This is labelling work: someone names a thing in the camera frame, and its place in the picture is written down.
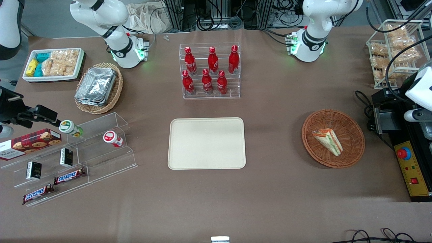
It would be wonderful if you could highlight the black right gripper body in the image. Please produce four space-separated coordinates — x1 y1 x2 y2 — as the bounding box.
0 86 25 123

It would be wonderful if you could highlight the white rectangular snack tray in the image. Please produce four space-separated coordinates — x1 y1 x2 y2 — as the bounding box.
22 48 85 83

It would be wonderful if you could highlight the light wicker basket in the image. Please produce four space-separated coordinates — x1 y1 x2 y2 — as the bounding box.
74 62 124 115

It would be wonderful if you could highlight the beige plastic tray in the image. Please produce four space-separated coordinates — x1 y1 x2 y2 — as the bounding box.
168 117 246 170

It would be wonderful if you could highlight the triangular wrapped sandwich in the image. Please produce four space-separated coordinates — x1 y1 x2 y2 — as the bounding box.
312 128 344 157

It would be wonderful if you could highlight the brown wicker basket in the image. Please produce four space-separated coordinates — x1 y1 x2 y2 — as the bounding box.
302 109 366 169

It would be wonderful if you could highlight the red tartan cookie box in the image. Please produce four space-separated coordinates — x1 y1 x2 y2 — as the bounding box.
0 129 62 161

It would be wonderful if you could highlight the green lid yogurt cup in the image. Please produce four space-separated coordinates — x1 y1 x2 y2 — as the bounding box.
59 120 84 138

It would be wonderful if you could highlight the yellow snack packet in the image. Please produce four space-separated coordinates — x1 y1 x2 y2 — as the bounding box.
26 59 39 77

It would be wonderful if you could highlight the small black box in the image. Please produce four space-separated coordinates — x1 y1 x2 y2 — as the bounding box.
26 161 43 180
60 148 74 168

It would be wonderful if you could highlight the clear bag of crackers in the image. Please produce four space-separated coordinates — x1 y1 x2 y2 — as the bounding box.
65 50 80 75
51 51 68 76
42 58 55 77

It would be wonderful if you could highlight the stack of foil trays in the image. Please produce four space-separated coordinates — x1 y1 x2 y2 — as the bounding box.
75 67 117 107

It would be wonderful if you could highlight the Snickers bar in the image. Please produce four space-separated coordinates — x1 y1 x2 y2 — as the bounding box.
54 168 87 185
22 184 55 206

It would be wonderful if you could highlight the red lid yogurt cup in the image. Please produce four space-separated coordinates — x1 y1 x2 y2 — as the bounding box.
103 131 124 148

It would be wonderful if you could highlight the clear acrylic stepped shelf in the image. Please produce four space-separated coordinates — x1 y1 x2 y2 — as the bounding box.
0 112 138 207

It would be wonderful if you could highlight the beige cloth bag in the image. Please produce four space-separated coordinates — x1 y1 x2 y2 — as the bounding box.
127 3 175 34

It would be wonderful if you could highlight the red cola bottle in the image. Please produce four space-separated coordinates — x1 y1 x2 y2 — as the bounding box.
201 69 214 95
207 47 219 76
184 47 197 76
228 45 240 75
182 70 195 95
216 70 228 95

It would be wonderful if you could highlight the clear acrylic bottle rack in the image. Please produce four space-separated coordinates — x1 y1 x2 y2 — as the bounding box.
179 43 241 100

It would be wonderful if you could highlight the clear bag of fried snacks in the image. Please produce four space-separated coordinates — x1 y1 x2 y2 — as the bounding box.
386 24 408 37
395 47 421 63
370 43 388 57
370 56 392 70
373 67 399 83
390 35 418 49

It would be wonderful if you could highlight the red emergency stop button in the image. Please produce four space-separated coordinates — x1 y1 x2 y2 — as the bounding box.
397 147 412 161

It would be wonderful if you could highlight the black and yellow control box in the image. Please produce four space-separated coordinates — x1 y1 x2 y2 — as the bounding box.
371 86 432 203

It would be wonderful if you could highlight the black cable loop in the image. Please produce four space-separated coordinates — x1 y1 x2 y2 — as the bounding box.
385 32 432 102

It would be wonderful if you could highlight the black cable bundle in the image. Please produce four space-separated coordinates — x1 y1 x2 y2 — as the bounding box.
344 228 432 243

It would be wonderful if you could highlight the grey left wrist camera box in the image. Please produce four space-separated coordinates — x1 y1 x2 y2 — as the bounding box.
404 108 432 123

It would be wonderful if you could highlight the white wire rack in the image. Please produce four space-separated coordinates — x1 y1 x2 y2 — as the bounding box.
366 20 425 89

